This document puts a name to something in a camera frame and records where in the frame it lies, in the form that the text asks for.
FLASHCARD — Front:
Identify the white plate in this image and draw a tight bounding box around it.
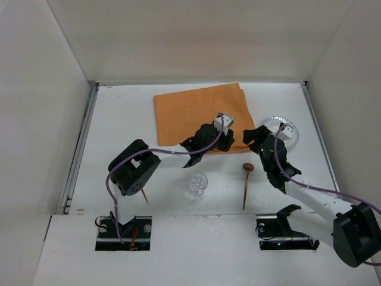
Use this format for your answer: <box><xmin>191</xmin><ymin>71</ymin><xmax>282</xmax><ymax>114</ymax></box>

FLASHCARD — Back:
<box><xmin>261</xmin><ymin>116</ymin><xmax>299</xmax><ymax>151</ymax></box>

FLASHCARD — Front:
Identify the copper spoon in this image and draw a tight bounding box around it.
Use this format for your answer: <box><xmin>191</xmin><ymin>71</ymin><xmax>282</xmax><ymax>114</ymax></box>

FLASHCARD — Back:
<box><xmin>242</xmin><ymin>163</ymin><xmax>255</xmax><ymax>210</ymax></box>

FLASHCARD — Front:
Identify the orange cloth placemat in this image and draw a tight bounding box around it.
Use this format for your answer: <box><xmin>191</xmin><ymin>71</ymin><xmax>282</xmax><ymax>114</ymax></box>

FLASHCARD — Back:
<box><xmin>154</xmin><ymin>83</ymin><xmax>255</xmax><ymax>154</ymax></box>

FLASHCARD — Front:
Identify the clear drinking glass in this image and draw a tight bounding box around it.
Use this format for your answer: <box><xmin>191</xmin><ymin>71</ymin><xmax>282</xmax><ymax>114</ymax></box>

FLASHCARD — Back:
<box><xmin>186</xmin><ymin>173</ymin><xmax>208</xmax><ymax>202</ymax></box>

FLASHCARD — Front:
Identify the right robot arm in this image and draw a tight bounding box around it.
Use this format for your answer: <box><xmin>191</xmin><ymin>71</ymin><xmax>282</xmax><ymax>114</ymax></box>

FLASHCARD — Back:
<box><xmin>243</xmin><ymin>125</ymin><xmax>380</xmax><ymax>268</ymax></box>

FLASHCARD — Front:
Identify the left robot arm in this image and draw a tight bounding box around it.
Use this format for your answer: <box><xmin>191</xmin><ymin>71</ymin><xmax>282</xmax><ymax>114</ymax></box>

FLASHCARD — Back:
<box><xmin>106</xmin><ymin>114</ymin><xmax>235</xmax><ymax>196</ymax></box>

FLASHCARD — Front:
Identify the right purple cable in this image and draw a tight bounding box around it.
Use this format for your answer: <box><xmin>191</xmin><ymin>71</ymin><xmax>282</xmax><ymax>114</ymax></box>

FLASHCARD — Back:
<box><xmin>274</xmin><ymin>124</ymin><xmax>381</xmax><ymax>266</ymax></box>

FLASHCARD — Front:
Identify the purple cable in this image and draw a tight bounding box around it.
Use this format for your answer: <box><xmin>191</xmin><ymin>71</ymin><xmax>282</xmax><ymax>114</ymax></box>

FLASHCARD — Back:
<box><xmin>274</xmin><ymin>124</ymin><xmax>381</xmax><ymax>266</ymax></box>
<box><xmin>106</xmin><ymin>112</ymin><xmax>226</xmax><ymax>245</ymax></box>

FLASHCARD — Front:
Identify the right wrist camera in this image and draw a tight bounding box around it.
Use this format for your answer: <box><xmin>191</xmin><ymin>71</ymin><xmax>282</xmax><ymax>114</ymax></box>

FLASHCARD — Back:
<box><xmin>279</xmin><ymin>125</ymin><xmax>293</xmax><ymax>141</ymax></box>

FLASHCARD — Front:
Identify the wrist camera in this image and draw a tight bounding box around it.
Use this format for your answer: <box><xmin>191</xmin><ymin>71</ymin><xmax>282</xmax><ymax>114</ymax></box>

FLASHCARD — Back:
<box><xmin>213</xmin><ymin>113</ymin><xmax>234</xmax><ymax>135</ymax></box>
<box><xmin>279</xmin><ymin>125</ymin><xmax>293</xmax><ymax>141</ymax></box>

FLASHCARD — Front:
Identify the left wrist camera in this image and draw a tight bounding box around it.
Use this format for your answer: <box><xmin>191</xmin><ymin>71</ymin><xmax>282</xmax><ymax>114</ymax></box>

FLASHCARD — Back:
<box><xmin>213</xmin><ymin>113</ymin><xmax>234</xmax><ymax>135</ymax></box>

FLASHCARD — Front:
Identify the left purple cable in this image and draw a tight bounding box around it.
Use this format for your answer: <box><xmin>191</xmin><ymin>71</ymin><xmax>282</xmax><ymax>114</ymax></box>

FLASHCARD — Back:
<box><xmin>106</xmin><ymin>112</ymin><xmax>226</xmax><ymax>245</ymax></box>

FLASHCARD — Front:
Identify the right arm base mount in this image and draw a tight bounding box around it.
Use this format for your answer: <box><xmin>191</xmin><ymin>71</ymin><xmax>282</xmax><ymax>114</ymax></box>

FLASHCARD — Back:
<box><xmin>255</xmin><ymin>204</ymin><xmax>320</xmax><ymax>251</ymax></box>

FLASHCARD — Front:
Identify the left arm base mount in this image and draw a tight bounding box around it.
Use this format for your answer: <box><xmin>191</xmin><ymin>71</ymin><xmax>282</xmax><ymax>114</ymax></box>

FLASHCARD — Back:
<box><xmin>95</xmin><ymin>212</ymin><xmax>152</xmax><ymax>251</ymax></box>

